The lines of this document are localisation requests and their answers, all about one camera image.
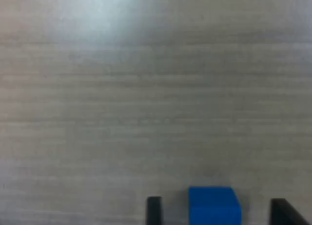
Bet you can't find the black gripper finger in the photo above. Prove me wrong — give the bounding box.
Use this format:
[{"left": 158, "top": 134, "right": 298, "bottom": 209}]
[
  {"left": 147, "top": 196, "right": 162, "bottom": 225},
  {"left": 270, "top": 198, "right": 312, "bottom": 225}
]

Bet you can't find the blue cube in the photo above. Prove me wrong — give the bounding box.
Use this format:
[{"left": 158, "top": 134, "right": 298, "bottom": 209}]
[{"left": 188, "top": 186, "right": 242, "bottom": 225}]

